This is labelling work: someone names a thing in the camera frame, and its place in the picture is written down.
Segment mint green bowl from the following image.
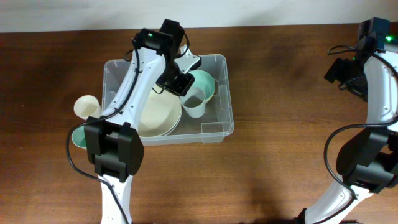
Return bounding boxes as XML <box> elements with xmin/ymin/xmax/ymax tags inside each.
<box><xmin>190</xmin><ymin>70</ymin><xmax>216</xmax><ymax>103</ymax></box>

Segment grey cup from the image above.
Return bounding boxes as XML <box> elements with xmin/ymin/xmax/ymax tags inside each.
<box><xmin>180</xmin><ymin>87</ymin><xmax>206</xmax><ymax>118</ymax></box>

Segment beige plate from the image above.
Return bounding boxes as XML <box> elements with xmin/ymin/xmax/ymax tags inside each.
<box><xmin>138</xmin><ymin>90</ymin><xmax>182</xmax><ymax>137</ymax></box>

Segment cream cup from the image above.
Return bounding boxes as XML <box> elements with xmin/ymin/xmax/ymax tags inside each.
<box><xmin>73</xmin><ymin>95</ymin><xmax>101</xmax><ymax>120</ymax></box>

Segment green cup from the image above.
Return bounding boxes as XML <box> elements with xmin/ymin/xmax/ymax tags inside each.
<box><xmin>72</xmin><ymin>126</ymin><xmax>86</xmax><ymax>149</ymax></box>

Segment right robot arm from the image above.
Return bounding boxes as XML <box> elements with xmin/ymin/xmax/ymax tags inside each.
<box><xmin>293</xmin><ymin>17</ymin><xmax>397</xmax><ymax>223</ymax></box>

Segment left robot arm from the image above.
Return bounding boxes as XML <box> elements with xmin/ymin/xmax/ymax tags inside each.
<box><xmin>83</xmin><ymin>19</ymin><xmax>201</xmax><ymax>223</ymax></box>

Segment clear plastic storage bin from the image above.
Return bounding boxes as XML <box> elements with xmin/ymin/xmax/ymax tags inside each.
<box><xmin>101</xmin><ymin>54</ymin><xmax>234</xmax><ymax>146</ymax></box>

